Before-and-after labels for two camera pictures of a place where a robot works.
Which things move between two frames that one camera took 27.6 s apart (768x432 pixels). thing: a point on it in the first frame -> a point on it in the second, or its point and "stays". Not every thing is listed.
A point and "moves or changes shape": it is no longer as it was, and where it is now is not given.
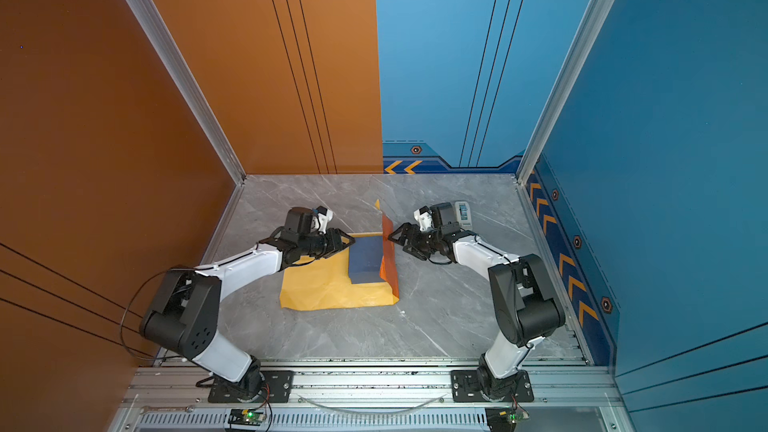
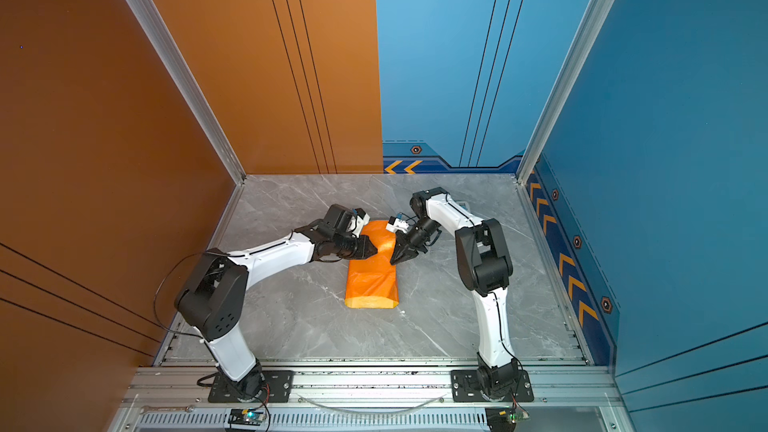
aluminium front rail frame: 175,397 stays
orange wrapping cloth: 326,281 moves or changes shape
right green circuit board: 504,419 stays
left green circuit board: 246,416 stays
